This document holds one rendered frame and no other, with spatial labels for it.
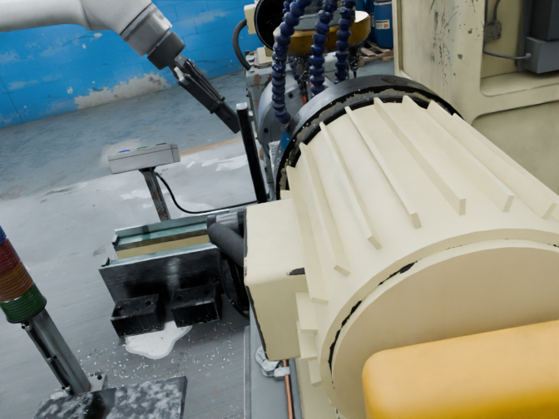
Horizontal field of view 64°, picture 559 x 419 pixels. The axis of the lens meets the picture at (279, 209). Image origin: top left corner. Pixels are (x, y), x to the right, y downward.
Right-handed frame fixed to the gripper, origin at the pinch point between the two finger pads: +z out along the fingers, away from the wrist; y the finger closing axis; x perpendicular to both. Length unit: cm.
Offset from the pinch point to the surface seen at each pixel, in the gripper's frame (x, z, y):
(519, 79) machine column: -47, 23, -20
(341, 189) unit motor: -20, -8, -70
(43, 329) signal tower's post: 39, -2, -37
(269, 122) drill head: -2.9, 11.3, 15.0
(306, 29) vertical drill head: -24.0, -5.4, -11.2
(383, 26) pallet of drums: -93, 144, 455
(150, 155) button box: 26.2, -2.6, 14.7
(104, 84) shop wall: 223, -22, 510
